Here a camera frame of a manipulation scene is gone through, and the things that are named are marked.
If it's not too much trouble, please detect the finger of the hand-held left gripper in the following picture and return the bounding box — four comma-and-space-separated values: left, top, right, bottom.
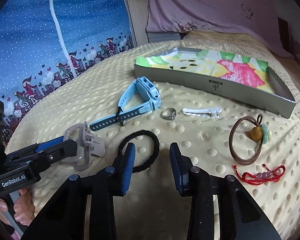
5, 135, 67, 163
27, 139, 78, 172

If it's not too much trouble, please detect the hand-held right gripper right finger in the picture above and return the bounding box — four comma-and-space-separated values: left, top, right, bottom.
169, 142, 282, 240

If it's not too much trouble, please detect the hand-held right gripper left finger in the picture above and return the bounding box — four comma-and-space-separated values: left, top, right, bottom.
21, 142, 137, 240

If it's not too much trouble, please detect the black hair tie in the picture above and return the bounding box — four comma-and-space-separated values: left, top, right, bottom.
117, 129, 160, 173

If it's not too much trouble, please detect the beige hair claw clip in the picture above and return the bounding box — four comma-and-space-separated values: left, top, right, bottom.
62, 121, 107, 171

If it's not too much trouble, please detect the silver ring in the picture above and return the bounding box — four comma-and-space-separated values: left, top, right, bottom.
161, 107, 177, 120

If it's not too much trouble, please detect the white hair clip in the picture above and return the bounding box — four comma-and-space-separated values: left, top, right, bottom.
182, 106, 221, 119

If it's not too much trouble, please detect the light blue wrist watch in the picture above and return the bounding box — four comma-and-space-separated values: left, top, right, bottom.
89, 77, 161, 131

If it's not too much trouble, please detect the red cord bracelet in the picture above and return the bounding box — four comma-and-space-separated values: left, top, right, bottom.
233, 164, 286, 186

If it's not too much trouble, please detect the grey shallow tray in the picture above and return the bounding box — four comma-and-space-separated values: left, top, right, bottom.
134, 46, 297, 119

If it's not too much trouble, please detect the person's left hand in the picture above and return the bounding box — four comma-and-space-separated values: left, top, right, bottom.
0, 189, 36, 230

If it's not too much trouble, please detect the yellow dotted blanket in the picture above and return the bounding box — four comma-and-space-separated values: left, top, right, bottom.
5, 30, 300, 240

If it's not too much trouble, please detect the colourful drawing paper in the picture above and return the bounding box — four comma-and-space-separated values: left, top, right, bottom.
135, 49, 269, 89

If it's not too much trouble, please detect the wooden headboard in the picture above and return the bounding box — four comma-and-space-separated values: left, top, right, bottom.
124, 0, 150, 48

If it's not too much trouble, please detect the pink sheet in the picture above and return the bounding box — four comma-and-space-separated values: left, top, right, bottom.
145, 0, 300, 58

